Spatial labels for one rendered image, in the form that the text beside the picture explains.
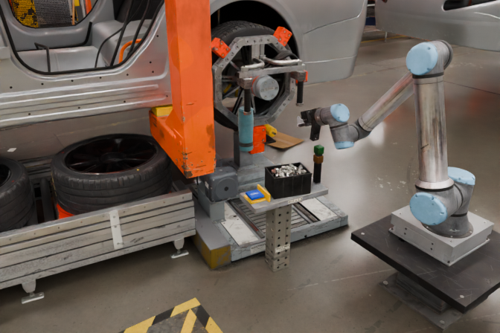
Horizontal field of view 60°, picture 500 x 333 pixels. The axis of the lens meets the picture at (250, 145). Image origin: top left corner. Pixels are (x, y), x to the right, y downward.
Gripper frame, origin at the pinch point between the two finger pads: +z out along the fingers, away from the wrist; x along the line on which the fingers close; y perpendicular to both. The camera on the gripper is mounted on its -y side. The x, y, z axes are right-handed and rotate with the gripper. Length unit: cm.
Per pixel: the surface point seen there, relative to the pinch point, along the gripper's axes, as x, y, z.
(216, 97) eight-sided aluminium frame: 30, 27, 30
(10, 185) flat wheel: 142, 4, 51
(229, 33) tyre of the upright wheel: 17, 60, 23
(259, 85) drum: 10.8, 27.5, 13.7
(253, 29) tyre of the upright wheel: 2, 61, 21
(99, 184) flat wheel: 103, -6, 36
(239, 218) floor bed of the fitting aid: 27, -47, 44
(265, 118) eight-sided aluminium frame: -1.6, 9.1, 35.6
